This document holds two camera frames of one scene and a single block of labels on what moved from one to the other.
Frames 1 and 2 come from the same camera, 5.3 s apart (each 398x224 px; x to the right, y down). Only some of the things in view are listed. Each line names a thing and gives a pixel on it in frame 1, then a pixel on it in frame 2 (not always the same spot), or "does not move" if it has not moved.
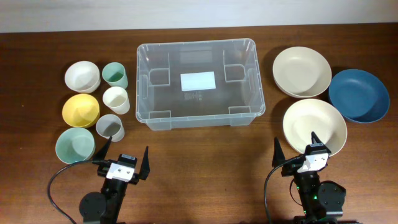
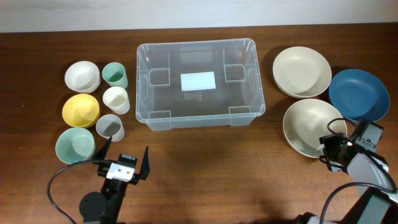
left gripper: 143,171 does not move
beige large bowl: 301,72 does not move
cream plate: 303,117 does not move
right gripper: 291,168 -> 328,141
